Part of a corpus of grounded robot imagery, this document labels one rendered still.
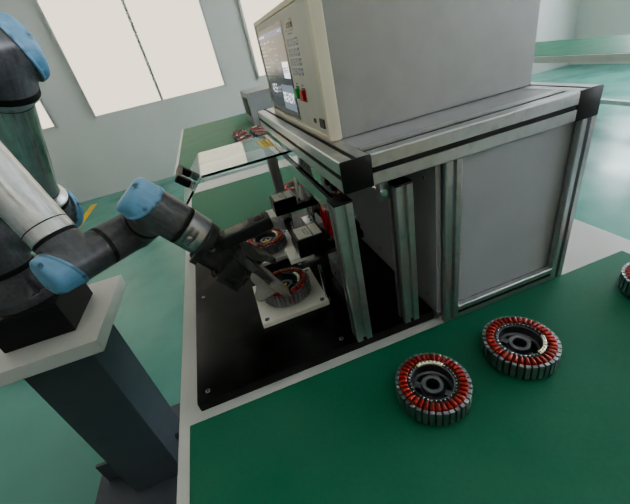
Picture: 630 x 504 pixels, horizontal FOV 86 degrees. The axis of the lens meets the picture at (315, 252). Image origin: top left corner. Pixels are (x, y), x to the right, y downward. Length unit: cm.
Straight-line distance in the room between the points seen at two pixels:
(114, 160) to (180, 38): 183
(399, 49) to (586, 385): 58
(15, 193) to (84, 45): 482
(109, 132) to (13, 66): 468
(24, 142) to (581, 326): 114
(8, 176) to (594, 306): 103
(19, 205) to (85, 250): 11
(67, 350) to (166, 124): 459
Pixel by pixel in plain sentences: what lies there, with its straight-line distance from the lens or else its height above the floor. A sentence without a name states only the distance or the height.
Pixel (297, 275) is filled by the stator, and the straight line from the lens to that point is 78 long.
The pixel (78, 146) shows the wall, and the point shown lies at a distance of 566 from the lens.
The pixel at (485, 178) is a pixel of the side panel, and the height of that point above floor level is 102.
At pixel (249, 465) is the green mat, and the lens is 60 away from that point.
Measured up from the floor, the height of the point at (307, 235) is 92.
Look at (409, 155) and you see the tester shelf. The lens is 51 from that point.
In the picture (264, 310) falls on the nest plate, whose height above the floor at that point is 78.
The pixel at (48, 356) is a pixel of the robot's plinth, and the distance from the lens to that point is 107.
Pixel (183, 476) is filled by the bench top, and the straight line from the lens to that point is 65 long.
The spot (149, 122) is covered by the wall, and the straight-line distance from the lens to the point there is 544.
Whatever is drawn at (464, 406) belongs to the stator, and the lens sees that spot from 57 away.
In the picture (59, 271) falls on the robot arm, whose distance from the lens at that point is 68.
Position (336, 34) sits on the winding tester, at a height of 126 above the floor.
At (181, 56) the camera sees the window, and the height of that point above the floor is 143.
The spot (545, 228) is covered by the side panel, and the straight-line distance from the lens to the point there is 78.
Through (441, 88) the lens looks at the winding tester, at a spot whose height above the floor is 115.
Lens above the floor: 126
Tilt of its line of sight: 31 degrees down
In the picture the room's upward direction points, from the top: 13 degrees counter-clockwise
